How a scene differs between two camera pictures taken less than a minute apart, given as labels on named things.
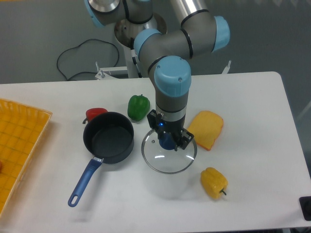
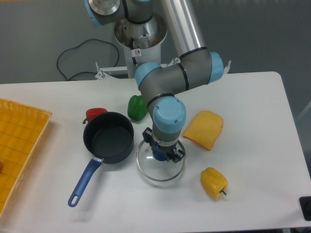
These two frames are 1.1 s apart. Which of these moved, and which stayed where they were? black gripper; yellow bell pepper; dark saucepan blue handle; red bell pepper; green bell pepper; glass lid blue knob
Moved: black gripper; glass lid blue knob
Stayed: yellow bell pepper; red bell pepper; dark saucepan blue handle; green bell pepper
